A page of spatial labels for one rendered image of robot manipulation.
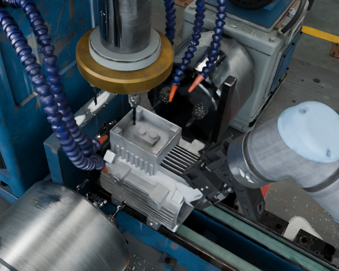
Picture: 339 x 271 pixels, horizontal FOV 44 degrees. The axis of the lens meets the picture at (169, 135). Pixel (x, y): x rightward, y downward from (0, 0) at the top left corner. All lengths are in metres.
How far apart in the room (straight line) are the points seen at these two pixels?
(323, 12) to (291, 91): 2.21
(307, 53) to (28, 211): 2.71
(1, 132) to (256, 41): 0.68
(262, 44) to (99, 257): 0.70
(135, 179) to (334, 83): 1.01
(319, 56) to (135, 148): 2.50
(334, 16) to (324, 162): 3.20
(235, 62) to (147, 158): 0.38
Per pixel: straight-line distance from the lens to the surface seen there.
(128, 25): 0.70
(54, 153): 0.89
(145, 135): 0.91
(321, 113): 0.61
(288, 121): 0.59
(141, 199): 0.92
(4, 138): 0.94
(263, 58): 1.19
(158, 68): 0.75
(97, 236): 0.77
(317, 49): 3.31
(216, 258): 0.99
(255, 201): 0.77
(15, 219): 0.79
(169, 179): 0.89
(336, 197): 0.64
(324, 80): 1.71
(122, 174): 0.91
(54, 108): 0.62
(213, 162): 0.72
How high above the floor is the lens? 1.81
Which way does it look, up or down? 49 degrees down
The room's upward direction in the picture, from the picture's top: 7 degrees clockwise
